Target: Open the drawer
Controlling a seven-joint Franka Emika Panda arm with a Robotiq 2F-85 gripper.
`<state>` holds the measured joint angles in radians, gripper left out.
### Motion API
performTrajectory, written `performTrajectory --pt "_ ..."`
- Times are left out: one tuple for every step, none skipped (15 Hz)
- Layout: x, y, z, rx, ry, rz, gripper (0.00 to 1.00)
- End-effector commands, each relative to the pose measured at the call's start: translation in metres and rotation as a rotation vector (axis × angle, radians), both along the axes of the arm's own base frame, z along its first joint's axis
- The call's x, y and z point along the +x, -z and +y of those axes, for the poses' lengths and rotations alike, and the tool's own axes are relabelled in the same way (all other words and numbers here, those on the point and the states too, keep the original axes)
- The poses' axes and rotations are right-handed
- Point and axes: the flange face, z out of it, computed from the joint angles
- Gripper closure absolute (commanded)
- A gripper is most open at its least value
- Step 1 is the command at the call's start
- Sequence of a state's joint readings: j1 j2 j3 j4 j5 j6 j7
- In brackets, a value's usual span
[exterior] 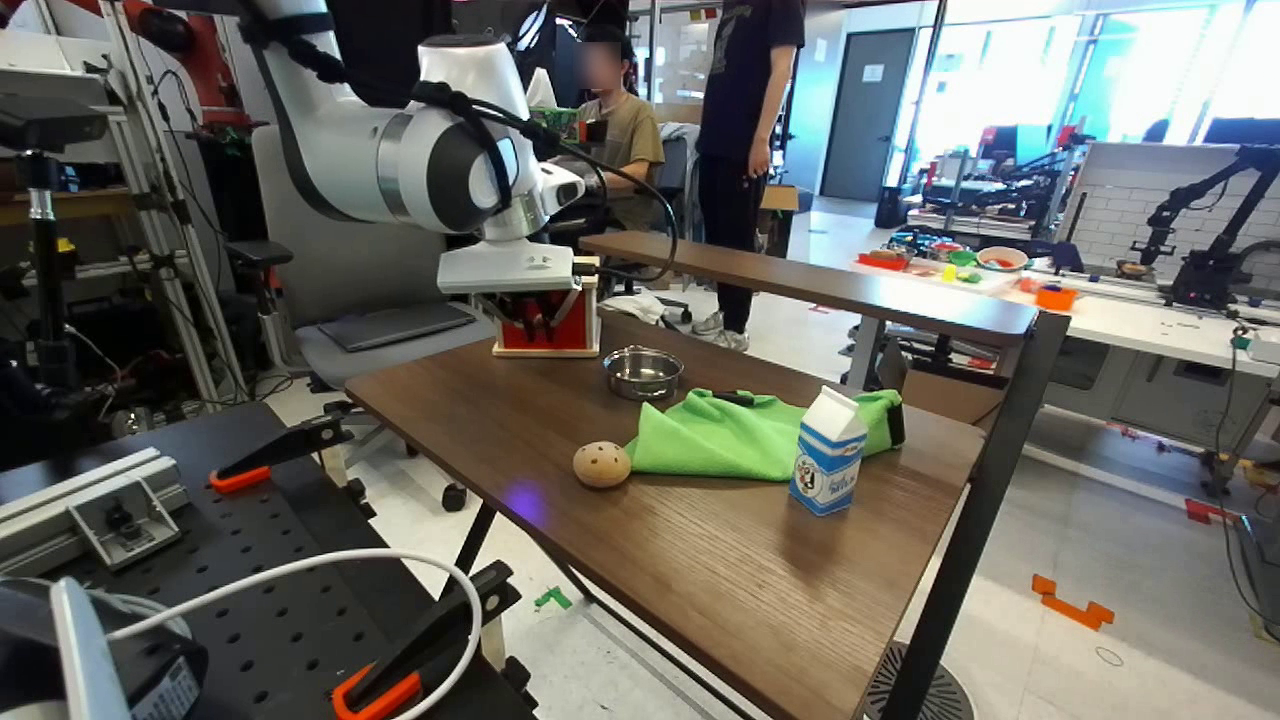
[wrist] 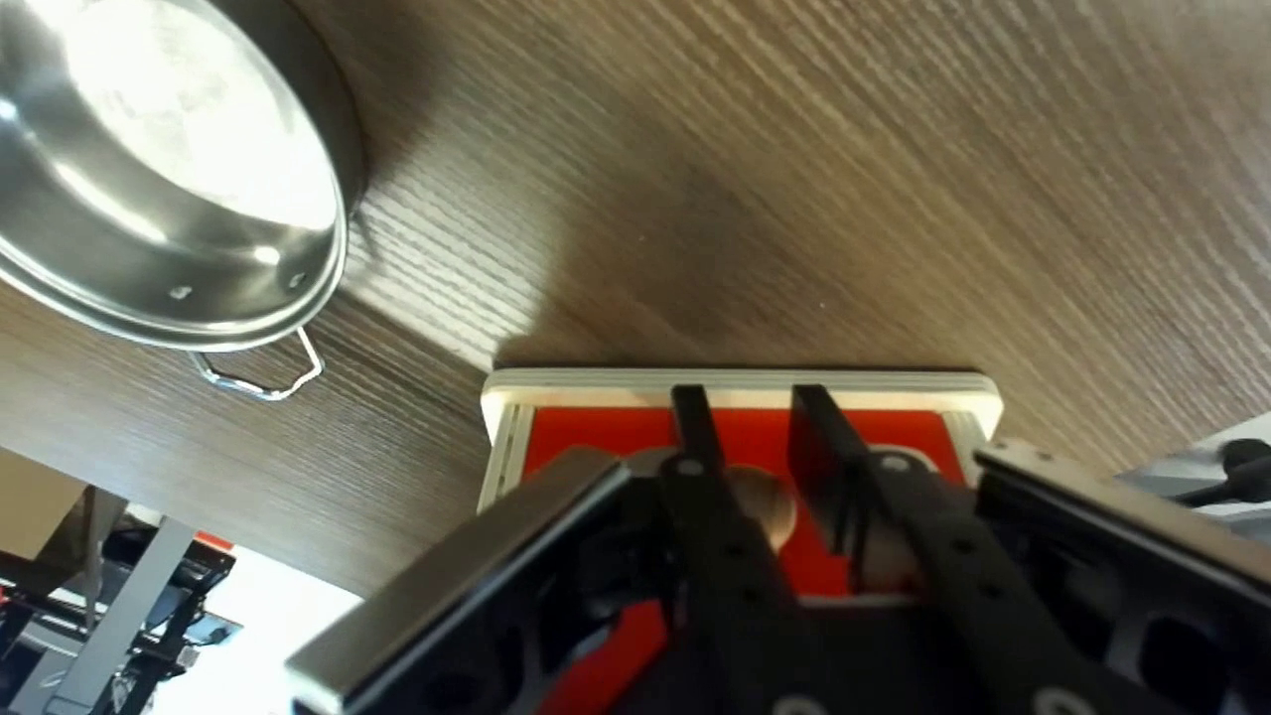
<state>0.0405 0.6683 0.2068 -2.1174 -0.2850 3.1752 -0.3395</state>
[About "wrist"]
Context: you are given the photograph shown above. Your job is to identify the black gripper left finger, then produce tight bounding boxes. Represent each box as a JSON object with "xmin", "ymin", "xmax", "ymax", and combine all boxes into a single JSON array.
[{"xmin": 655, "ymin": 381, "xmax": 813, "ymax": 715}]

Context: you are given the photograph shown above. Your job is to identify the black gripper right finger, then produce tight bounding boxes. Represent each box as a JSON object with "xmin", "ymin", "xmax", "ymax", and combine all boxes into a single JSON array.
[{"xmin": 786, "ymin": 381, "xmax": 1143, "ymax": 715}]

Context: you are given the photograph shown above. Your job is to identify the red drawer with wooden knob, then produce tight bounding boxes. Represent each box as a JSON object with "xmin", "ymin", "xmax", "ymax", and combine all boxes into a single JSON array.
[{"xmin": 520, "ymin": 402, "xmax": 969, "ymax": 715}]

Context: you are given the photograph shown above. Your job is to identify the red box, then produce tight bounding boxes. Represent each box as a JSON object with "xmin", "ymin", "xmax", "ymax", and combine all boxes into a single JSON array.
[{"xmin": 471, "ymin": 365, "xmax": 1007, "ymax": 715}]

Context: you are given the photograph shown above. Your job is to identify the metal bowl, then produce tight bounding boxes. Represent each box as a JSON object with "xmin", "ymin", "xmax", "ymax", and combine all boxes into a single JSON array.
[{"xmin": 0, "ymin": 0, "xmax": 353, "ymax": 405}]

